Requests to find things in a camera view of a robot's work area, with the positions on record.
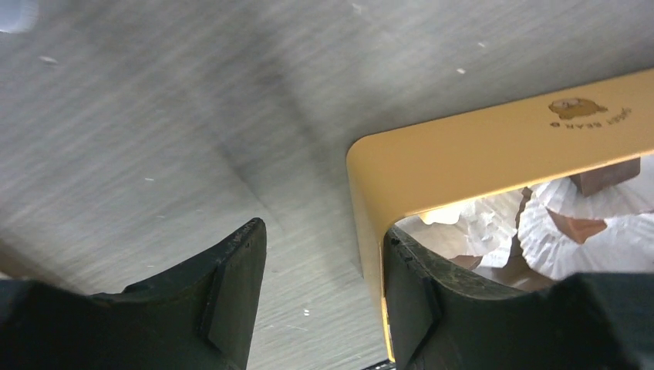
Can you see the dark square chocolate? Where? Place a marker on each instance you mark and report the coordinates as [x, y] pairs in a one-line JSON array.
[[591, 182]]

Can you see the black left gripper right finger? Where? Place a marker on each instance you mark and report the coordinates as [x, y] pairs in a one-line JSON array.
[[442, 316]]

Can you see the white paper liner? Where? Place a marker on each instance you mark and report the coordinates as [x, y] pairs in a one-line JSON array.
[[537, 235]]

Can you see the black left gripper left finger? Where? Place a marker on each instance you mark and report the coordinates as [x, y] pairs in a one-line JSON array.
[[198, 314]]

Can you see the gold bear print lid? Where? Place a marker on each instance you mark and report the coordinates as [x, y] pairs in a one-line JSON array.
[[415, 169]]

